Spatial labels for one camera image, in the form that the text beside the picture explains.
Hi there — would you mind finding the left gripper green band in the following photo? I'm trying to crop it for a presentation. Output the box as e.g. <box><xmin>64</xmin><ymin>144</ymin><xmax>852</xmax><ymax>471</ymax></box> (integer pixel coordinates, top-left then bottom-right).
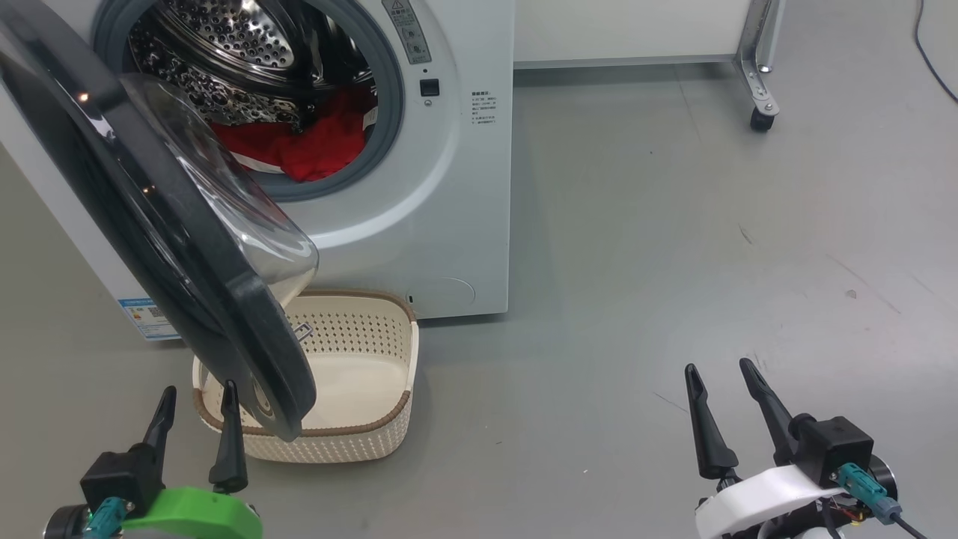
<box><xmin>123</xmin><ymin>380</ymin><xmax>264</xmax><ymax>539</ymax></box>

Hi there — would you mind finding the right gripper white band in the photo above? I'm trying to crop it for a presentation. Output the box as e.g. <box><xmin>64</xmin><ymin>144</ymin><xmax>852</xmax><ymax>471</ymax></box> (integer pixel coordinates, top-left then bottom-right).
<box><xmin>685</xmin><ymin>358</ymin><xmax>839</xmax><ymax>539</ymax></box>

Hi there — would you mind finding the black round glass washer door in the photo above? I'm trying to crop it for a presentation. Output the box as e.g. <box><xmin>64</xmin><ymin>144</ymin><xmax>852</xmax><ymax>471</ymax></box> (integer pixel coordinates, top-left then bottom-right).
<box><xmin>0</xmin><ymin>15</ymin><xmax>320</xmax><ymax>442</ymax></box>

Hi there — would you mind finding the red garment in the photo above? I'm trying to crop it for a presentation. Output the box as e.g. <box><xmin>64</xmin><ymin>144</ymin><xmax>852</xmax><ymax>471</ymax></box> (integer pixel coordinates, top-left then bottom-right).
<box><xmin>210</xmin><ymin>84</ymin><xmax>377</xmax><ymax>183</ymax></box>

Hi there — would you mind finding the right gripper black motor cylinder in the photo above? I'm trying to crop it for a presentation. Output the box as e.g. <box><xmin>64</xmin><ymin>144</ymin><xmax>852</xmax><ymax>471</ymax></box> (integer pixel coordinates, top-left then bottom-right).
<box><xmin>868</xmin><ymin>453</ymin><xmax>897</xmax><ymax>502</ymax></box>

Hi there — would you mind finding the gripper black motor cylinder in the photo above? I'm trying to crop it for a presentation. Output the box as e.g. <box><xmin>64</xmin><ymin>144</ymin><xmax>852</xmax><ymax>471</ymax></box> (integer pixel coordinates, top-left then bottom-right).
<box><xmin>868</xmin><ymin>453</ymin><xmax>897</xmax><ymax>502</ymax></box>
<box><xmin>43</xmin><ymin>505</ymin><xmax>89</xmax><ymax>539</ymax></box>

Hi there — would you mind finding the left gripper black motor cylinder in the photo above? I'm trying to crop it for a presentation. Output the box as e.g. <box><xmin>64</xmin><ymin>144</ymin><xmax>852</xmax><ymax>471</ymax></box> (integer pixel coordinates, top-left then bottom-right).
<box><xmin>43</xmin><ymin>505</ymin><xmax>89</xmax><ymax>539</ymax></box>

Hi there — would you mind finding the cream perforated laundry basket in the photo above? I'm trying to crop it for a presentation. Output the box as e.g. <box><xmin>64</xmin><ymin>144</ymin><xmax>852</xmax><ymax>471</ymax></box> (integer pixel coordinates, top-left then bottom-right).
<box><xmin>192</xmin><ymin>290</ymin><xmax>420</xmax><ymax>463</ymax></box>

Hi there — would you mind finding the white front-load washing machine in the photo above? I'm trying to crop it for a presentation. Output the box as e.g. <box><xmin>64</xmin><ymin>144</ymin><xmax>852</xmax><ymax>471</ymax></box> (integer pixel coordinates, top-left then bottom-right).
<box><xmin>0</xmin><ymin>0</ymin><xmax>516</xmax><ymax>341</ymax></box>

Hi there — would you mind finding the blue energy label sticker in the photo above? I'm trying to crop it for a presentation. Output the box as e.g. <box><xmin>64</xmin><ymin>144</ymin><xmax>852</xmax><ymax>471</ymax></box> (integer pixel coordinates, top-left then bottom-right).
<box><xmin>118</xmin><ymin>298</ymin><xmax>180</xmax><ymax>341</ymax></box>

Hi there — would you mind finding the silver metal cabinet leg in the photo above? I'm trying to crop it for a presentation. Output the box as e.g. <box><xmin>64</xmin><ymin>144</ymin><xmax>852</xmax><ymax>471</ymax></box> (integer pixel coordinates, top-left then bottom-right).
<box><xmin>733</xmin><ymin>0</ymin><xmax>787</xmax><ymax>117</ymax></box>

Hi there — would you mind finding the white cabinet panel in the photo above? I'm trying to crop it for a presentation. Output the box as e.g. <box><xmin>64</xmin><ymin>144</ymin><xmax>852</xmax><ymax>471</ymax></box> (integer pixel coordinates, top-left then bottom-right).
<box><xmin>513</xmin><ymin>0</ymin><xmax>753</xmax><ymax>70</ymax></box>

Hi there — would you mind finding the right camera cable teal plug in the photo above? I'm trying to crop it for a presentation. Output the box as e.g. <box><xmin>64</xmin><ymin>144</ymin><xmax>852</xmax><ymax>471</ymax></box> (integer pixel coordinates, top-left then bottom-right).
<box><xmin>837</xmin><ymin>463</ymin><xmax>929</xmax><ymax>539</ymax></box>

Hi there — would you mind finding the thin black floor cable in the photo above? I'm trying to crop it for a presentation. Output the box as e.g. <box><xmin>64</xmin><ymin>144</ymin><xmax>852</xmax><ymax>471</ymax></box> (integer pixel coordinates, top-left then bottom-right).
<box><xmin>913</xmin><ymin>0</ymin><xmax>958</xmax><ymax>102</ymax></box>

